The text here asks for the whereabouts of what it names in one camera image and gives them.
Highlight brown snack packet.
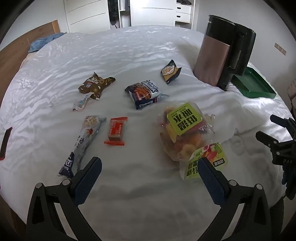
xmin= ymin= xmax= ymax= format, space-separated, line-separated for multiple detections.
xmin=78 ymin=72 xmax=116 ymax=100

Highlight dark hanging clothes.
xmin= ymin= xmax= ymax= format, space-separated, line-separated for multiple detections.
xmin=109 ymin=0 xmax=119 ymax=26

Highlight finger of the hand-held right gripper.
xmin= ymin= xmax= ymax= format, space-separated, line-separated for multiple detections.
xmin=255 ymin=131 xmax=281 ymax=153
xmin=270 ymin=114 xmax=296 ymax=136

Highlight clear bag with green label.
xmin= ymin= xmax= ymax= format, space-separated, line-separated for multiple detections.
xmin=157 ymin=101 xmax=228 ymax=181

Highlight wall switch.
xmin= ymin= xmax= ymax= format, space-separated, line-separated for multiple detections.
xmin=275 ymin=43 xmax=287 ymax=55

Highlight orange snack bar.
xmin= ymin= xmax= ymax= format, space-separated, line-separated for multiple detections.
xmin=104 ymin=116 xmax=128 ymax=147

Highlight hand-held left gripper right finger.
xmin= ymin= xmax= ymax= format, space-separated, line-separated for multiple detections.
xmin=197 ymin=157 xmax=278 ymax=241

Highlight long grey white snack packet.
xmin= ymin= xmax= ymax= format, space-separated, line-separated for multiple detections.
xmin=57 ymin=115 xmax=107 ymax=179

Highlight dark blue chip packet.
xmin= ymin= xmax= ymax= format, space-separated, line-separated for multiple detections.
xmin=125 ymin=80 xmax=169 ymax=110

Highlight small white candy packet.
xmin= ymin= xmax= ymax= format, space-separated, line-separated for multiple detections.
xmin=73 ymin=93 xmax=92 ymax=112

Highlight small black yellow packet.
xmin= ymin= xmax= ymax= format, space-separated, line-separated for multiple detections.
xmin=160 ymin=60 xmax=182 ymax=85

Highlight blue cloth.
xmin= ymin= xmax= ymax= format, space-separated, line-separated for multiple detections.
xmin=28 ymin=32 xmax=67 ymax=54

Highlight white wardrobe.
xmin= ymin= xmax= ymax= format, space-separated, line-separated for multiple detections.
xmin=62 ymin=0 xmax=195 ymax=33

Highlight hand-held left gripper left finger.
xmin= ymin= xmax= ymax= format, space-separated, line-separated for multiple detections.
xmin=26 ymin=157 xmax=102 ymax=241

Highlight green tray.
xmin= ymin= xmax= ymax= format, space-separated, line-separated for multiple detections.
xmin=231 ymin=67 xmax=277 ymax=99

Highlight bronze and black appliance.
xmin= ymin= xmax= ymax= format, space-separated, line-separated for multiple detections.
xmin=193 ymin=14 xmax=257 ymax=91

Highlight wooden headboard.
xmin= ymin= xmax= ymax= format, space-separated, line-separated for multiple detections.
xmin=0 ymin=20 xmax=60 ymax=93

